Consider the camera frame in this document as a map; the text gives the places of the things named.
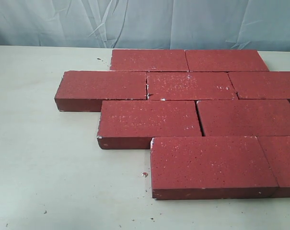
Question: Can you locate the red brick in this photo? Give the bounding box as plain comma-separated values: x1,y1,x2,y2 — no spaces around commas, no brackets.
97,101,202,150
258,136,290,198
150,136,278,200
197,100,290,137
147,72,238,101
185,50,269,72
228,71,290,99
55,70,147,112
110,49,189,72

